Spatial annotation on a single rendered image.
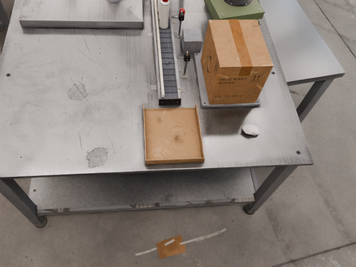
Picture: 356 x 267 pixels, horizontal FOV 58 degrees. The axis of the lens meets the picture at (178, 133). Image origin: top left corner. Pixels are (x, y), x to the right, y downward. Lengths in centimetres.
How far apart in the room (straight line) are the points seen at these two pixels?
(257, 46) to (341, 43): 222
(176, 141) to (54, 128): 56
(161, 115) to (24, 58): 79
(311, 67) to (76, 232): 174
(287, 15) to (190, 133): 111
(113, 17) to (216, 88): 78
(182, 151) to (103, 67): 63
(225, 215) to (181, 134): 93
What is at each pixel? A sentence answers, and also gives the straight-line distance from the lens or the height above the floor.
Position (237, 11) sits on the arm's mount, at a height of 91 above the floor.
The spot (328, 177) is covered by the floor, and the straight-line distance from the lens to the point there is 269.
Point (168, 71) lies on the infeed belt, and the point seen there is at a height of 88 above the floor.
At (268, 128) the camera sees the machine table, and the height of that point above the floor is 83.
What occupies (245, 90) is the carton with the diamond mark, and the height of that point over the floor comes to 95.
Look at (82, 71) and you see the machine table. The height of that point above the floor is 83.
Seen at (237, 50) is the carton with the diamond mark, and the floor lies 112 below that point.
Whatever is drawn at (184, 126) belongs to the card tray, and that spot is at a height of 83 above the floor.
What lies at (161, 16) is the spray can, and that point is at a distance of 186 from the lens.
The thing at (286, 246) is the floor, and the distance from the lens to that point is 236.
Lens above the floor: 213
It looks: 58 degrees down
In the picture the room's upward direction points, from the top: 10 degrees clockwise
